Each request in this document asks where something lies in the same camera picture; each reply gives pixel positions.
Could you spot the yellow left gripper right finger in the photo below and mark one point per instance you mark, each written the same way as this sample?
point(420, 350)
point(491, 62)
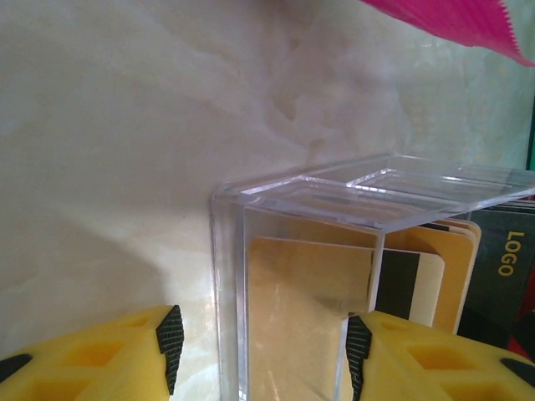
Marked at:
point(439, 367)

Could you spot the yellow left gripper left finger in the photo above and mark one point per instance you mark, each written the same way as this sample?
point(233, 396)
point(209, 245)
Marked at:
point(83, 367)

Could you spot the clear acrylic card box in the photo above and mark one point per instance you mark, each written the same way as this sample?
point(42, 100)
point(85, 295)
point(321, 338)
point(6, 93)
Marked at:
point(227, 250)

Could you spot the plain gold card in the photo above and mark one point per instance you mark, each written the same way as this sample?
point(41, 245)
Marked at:
point(292, 284)
point(460, 271)

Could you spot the cream card with black stripe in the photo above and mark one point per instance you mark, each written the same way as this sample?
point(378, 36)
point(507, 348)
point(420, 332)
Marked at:
point(403, 267)

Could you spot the black card with logo print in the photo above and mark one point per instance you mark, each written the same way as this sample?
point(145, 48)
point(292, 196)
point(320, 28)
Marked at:
point(493, 234)

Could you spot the colourful fruit candy bag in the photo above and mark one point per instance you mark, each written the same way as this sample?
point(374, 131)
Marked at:
point(460, 21)

